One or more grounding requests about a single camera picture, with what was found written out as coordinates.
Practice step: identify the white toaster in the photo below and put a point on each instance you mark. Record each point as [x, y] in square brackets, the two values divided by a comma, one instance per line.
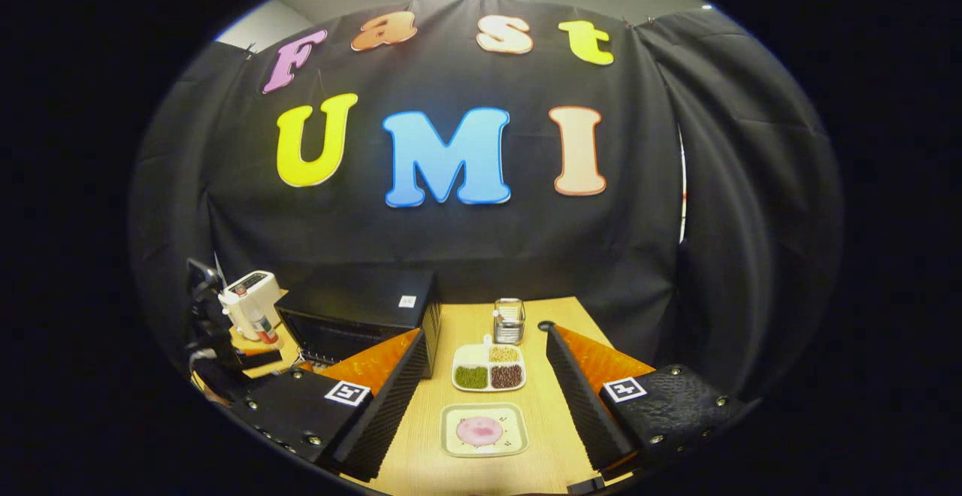
[252, 293]

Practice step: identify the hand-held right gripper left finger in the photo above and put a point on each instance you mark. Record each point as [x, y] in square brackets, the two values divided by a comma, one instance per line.
[391, 406]

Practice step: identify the pink ham slice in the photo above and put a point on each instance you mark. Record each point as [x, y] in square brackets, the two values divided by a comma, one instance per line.
[479, 430]

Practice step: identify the white divided bean dish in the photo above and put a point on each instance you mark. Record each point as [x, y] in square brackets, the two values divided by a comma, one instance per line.
[488, 372]

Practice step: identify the black electric oven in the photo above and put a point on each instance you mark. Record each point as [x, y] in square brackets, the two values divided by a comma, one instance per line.
[353, 300]

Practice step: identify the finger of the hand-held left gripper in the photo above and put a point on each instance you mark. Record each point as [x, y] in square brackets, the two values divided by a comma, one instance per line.
[263, 359]

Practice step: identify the white square plate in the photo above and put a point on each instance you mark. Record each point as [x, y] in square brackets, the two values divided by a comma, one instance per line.
[481, 447]

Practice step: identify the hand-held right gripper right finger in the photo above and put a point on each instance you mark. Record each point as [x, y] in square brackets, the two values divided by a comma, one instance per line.
[579, 406]

